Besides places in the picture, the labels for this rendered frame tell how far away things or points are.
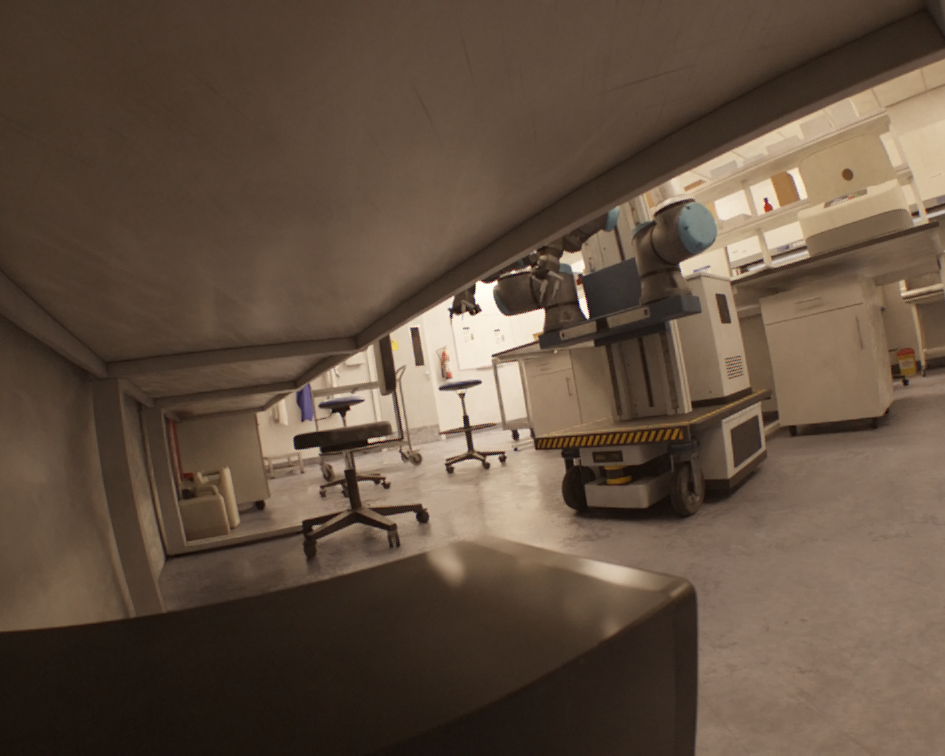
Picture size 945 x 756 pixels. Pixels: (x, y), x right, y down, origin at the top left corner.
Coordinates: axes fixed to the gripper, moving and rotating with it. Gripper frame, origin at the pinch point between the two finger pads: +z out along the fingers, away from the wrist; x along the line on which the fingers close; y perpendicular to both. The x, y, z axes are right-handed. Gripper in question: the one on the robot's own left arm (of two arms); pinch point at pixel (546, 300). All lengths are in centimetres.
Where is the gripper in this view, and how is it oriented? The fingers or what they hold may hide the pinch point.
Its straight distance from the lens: 126.0
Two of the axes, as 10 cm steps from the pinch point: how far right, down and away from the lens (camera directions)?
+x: 4.9, -0.1, -8.7
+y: -8.4, -2.9, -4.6
